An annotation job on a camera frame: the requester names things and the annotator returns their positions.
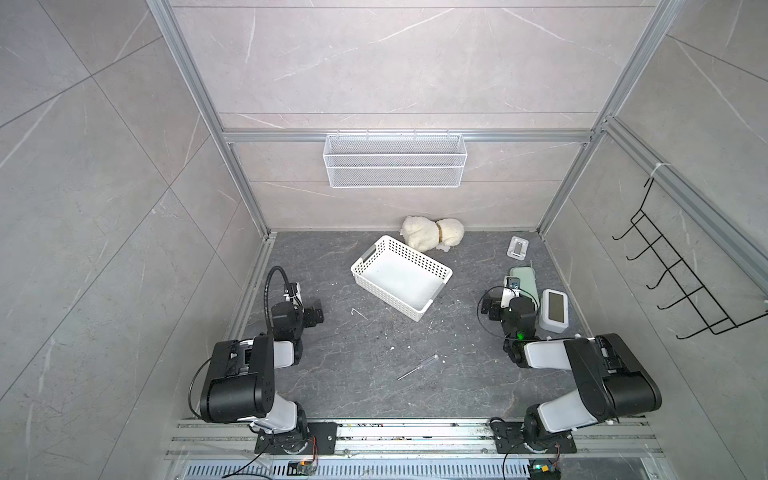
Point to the black wire hook rack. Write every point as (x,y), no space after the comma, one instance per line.
(677,269)

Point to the aluminium rail at front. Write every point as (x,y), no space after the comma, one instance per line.
(419,438)

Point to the white wire mesh wall basket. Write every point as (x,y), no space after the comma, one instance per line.
(415,160)

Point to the small white stick debris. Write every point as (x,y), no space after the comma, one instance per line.
(354,312)

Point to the cream plush toy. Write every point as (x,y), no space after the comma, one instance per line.
(423,234)

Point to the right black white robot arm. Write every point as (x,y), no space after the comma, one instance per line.
(610,382)

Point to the white perforated plastic bin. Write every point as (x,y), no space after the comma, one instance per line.
(402,277)

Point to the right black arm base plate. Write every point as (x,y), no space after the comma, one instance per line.
(517,437)

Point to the small clear plastic case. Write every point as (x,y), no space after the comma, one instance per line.
(517,248)

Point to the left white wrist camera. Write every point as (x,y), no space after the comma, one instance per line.
(292,293)

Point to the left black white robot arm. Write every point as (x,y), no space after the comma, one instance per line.
(239,384)

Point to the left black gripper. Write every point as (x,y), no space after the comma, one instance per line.
(311,320)

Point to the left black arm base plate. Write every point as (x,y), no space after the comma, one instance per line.
(315,437)

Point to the green rectangular case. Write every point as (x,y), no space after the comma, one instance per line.
(528,286)

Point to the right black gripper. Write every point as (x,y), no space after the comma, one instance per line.
(495,315)

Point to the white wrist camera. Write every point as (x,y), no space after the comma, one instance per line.
(292,293)
(511,290)

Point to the clear handle screwdriver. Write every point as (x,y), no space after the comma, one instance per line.
(423,364)

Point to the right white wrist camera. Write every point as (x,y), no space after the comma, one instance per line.
(511,290)

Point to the white digital clock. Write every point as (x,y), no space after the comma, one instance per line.
(554,311)

